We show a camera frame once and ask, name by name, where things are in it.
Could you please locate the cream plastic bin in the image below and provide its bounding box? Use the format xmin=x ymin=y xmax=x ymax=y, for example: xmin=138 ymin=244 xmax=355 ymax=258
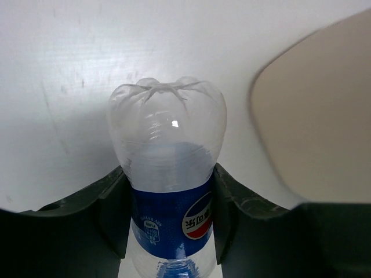
xmin=250 ymin=10 xmax=370 ymax=203

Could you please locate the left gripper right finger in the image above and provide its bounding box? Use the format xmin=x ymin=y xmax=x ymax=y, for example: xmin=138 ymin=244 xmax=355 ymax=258
xmin=212 ymin=165 xmax=370 ymax=277

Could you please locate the clear blue label Pepsi bottle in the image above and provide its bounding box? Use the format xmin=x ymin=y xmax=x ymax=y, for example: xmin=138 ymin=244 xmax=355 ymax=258
xmin=107 ymin=77 xmax=227 ymax=277

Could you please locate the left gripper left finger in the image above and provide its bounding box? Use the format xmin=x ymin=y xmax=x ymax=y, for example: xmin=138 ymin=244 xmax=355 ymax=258
xmin=1 ymin=167 xmax=130 ymax=277

